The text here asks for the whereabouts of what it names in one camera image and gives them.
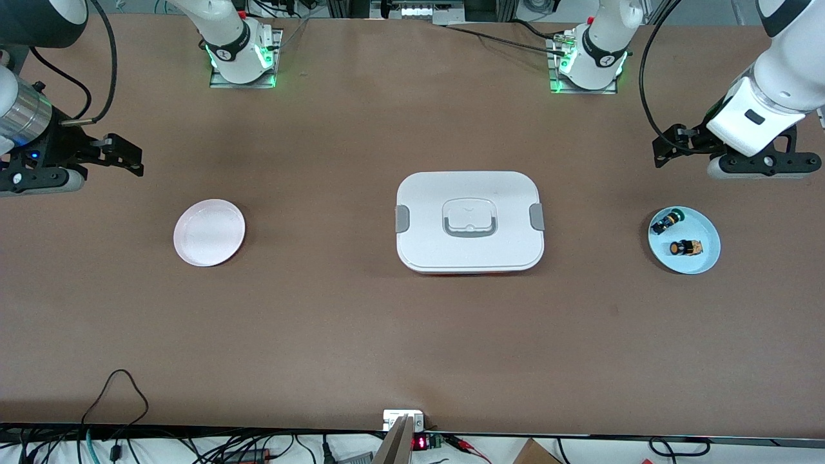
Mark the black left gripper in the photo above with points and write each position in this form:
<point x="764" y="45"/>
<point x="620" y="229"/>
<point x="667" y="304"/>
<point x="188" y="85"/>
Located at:
<point x="696" y="140"/>

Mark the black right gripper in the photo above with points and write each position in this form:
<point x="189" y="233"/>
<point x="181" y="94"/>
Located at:
<point x="62" y="143"/>

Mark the orange push-button switch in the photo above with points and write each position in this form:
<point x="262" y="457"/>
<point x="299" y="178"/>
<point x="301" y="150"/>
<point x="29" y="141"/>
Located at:
<point x="683" y="247"/>

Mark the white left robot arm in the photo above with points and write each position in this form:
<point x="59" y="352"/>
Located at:
<point x="602" y="45"/>

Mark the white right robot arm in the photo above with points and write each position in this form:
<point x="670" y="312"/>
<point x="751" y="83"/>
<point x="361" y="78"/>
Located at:
<point x="229" y="38"/>

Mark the light blue round plate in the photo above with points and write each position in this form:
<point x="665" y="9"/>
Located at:
<point x="702" y="225"/>

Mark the pink round plate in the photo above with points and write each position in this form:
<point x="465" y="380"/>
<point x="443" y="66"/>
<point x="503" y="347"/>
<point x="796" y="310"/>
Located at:
<point x="209" y="233"/>

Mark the black power adapter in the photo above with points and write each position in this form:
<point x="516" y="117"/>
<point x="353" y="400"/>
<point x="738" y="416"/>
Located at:
<point x="248" y="455"/>

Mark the brown cardboard piece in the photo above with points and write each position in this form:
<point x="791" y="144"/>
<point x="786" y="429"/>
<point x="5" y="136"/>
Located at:
<point x="533" y="454"/>

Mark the small white electronic box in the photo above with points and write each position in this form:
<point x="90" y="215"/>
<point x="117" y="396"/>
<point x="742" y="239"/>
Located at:
<point x="393" y="419"/>

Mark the red digit display module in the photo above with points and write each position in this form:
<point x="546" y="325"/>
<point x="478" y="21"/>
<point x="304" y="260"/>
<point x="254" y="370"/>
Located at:
<point x="420" y="443"/>

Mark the grey metal bar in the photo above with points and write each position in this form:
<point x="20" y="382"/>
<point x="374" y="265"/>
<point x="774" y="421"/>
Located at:
<point x="396" y="448"/>

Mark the green push-button switch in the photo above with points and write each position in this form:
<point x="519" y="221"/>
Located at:
<point x="667" y="222"/>

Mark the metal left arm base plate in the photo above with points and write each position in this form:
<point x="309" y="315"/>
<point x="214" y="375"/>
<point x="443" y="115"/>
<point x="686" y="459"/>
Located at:
<point x="583" y="91"/>

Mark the metal rack frame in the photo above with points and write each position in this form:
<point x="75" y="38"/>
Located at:
<point x="419" y="11"/>

